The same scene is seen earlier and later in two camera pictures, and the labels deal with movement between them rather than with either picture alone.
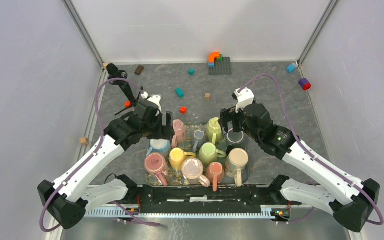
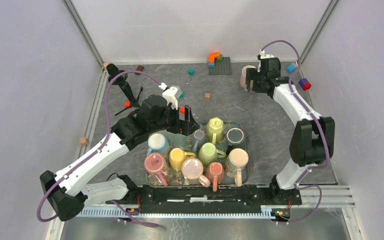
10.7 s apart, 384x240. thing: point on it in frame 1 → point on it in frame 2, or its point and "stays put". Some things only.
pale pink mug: [192, 169] stays put
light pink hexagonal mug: [180, 130] → [243, 82]
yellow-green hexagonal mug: [214, 130] stays put
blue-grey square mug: [199, 138] stays put
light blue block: [291, 67] stays put
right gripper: [227, 115] → [256, 87]
